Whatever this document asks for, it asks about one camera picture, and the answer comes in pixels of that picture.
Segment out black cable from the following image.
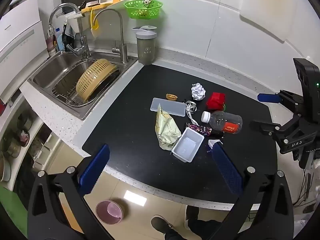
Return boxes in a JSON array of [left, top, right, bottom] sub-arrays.
[[292, 167, 320, 215]]

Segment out dark cloth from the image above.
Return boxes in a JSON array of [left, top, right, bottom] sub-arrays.
[[62, 24, 75, 45]]

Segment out green plastic basket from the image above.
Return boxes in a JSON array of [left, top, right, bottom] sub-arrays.
[[124, 0, 163, 20]]

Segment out white ribbon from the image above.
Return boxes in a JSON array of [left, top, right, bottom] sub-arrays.
[[185, 101, 199, 125]]

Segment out blue sponge pack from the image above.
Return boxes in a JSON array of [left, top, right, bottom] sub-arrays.
[[57, 27, 66, 52]]

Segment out pink trash bin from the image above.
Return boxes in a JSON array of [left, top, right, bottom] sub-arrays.
[[96, 200, 123, 225]]

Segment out white paper ball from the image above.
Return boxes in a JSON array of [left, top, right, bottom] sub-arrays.
[[191, 83, 206, 101]]

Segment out white storage bin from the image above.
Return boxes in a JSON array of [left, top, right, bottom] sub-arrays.
[[44, 127, 62, 145], [32, 155, 47, 172], [37, 142, 54, 159]]

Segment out steel pot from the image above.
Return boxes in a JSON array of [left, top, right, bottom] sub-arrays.
[[4, 139, 23, 158]]

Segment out dark red soap bottle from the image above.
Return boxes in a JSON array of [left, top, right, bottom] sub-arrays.
[[46, 34, 58, 55]]

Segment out wire sink rack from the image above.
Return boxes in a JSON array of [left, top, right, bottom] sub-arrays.
[[52, 59, 121, 107]]

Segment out red cloth pouch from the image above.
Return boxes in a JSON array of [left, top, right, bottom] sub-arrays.
[[206, 92, 227, 112]]

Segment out black counter mat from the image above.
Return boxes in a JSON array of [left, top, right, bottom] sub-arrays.
[[82, 64, 278, 204]]

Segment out stainless steel sink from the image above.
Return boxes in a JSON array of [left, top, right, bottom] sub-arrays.
[[27, 51, 139, 120]]

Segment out pink bowl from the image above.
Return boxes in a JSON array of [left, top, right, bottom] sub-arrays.
[[19, 130, 31, 147]]

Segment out clear plastic bottle red label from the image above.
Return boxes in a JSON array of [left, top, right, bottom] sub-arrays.
[[201, 111, 243, 135]]

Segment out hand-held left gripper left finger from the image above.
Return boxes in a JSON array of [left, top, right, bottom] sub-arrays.
[[27, 144, 115, 240]]

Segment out white sink caddy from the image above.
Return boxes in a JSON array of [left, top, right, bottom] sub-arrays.
[[65, 12, 90, 34]]

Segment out white plastic tray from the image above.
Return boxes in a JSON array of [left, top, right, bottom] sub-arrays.
[[171, 127, 204, 162]]

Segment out chrome gooseneck faucet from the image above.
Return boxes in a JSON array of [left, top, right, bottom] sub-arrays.
[[93, 8, 129, 63]]

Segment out black shoe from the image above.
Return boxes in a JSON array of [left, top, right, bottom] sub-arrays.
[[185, 205, 200, 228], [151, 215, 174, 234]]

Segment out dark patterned snack wrapper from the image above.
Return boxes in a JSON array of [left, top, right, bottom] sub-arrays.
[[185, 122, 225, 138]]

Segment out grey shaker bottle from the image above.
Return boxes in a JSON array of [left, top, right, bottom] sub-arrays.
[[132, 26, 157, 65]]

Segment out person's dark trouser leg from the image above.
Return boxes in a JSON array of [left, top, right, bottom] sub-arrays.
[[164, 219, 227, 240]]

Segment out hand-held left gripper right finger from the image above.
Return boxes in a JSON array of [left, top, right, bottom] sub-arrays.
[[211, 142, 294, 240]]

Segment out white open shelf unit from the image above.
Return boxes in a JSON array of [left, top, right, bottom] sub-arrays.
[[0, 97, 63, 193]]

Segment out yellow plastic colander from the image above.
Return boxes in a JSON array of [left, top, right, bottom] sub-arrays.
[[76, 59, 118, 103]]

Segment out chrome pull-out faucet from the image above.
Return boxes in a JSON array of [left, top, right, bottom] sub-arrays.
[[48, 3, 92, 58]]

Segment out yellow plastic rack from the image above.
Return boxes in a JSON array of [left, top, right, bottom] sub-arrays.
[[80, 0, 122, 13]]

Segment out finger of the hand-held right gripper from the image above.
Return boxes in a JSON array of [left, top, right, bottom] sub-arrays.
[[257, 89, 304, 116], [251, 114, 302, 136]]

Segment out clear rectangular lid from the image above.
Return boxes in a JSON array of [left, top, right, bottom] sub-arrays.
[[150, 97, 187, 117]]

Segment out dark pot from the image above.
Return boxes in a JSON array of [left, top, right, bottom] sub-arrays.
[[17, 112, 33, 130]]

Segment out white plate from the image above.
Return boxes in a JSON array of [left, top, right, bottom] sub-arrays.
[[0, 152, 12, 182]]

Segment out pale yellow paper bag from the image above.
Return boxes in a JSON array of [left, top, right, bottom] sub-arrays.
[[155, 106, 182, 151]]

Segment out white countertop appliance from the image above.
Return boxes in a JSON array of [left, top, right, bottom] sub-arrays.
[[0, 0, 48, 105]]

